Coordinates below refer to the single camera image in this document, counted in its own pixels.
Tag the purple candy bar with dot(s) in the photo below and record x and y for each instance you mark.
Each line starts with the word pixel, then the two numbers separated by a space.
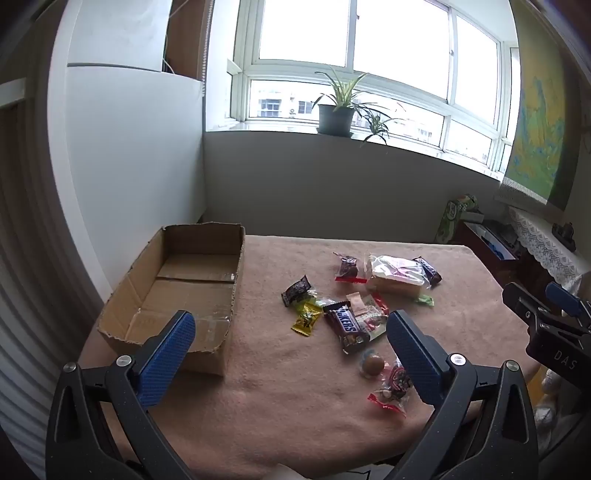
pixel 429 272

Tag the green printed box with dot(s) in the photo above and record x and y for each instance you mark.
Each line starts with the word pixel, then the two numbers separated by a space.
pixel 455 221

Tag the yellow candy packet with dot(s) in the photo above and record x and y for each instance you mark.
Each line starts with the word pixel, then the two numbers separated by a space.
pixel 307 318

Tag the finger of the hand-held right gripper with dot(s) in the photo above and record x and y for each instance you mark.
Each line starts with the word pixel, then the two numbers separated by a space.
pixel 564 297
pixel 524 302

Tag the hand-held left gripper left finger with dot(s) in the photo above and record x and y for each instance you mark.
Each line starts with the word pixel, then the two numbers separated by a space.
pixel 168 355

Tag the dark snack packet red seal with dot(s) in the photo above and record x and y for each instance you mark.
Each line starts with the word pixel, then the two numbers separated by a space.
pixel 347 266

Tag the clear snack packet red edge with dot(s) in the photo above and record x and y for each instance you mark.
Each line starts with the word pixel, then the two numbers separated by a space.
pixel 390 392

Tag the white ribbed panel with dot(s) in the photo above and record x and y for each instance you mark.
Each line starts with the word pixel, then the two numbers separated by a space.
pixel 18 323

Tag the brown chocolate bar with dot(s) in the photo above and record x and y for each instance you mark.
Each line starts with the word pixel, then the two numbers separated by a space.
pixel 346 325

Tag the white cabinet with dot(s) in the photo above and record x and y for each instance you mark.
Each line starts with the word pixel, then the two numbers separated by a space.
pixel 134 138

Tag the dark candy packet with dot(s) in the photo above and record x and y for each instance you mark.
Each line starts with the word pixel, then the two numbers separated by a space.
pixel 295 290

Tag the green candy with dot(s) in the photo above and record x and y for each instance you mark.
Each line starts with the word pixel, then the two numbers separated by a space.
pixel 425 300

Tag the small hanging plant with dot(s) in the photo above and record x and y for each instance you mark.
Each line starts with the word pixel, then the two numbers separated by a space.
pixel 376 124

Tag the white fluffy cloth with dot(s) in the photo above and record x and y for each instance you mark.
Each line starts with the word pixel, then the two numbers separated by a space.
pixel 551 401

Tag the dark wooden cabinet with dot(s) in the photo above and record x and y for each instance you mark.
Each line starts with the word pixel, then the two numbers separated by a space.
pixel 485 251

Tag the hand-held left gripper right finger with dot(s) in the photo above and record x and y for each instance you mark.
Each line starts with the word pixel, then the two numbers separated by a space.
pixel 413 360

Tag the white framed window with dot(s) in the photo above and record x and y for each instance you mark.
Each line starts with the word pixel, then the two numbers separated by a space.
pixel 401 37

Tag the white lace cloth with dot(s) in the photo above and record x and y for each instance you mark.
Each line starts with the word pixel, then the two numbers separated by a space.
pixel 545 244

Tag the clear bread packet pink print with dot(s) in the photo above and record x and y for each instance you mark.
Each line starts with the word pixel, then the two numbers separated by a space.
pixel 397 274

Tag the brown wooden board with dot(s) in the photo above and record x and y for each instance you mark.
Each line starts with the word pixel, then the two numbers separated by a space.
pixel 184 37

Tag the wall map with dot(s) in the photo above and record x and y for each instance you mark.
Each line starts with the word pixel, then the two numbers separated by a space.
pixel 538 115

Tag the red and white snack packet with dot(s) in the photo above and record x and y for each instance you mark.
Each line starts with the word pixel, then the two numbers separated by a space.
pixel 369 311

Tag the small dark object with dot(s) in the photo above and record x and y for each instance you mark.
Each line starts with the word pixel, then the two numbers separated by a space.
pixel 565 233

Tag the potted plant grey pot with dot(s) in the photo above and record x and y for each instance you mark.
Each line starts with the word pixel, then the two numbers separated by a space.
pixel 334 115

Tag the cardboard box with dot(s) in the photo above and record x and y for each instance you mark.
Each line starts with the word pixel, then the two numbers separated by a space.
pixel 194 277

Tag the round brown candy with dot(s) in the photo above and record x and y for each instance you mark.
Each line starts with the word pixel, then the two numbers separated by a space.
pixel 372 365

